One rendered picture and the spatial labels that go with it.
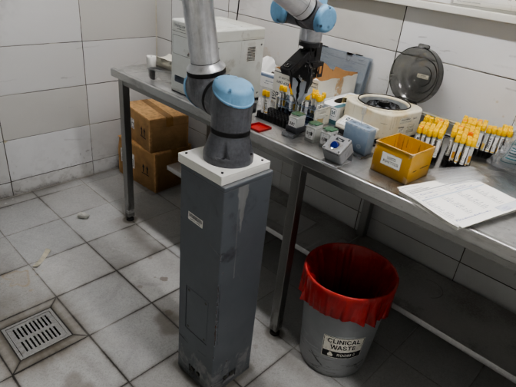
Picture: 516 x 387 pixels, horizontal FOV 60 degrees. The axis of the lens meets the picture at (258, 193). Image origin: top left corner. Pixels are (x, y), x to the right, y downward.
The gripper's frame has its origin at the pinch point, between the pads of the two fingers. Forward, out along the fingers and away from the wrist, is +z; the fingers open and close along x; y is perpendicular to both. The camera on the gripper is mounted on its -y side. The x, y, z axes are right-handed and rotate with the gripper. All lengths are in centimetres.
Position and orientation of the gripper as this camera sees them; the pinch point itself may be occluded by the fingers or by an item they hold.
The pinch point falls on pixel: (297, 100)
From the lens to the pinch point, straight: 161.7
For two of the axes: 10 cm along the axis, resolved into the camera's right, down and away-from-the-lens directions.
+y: 6.9, -2.9, 6.6
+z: -0.9, 8.7, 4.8
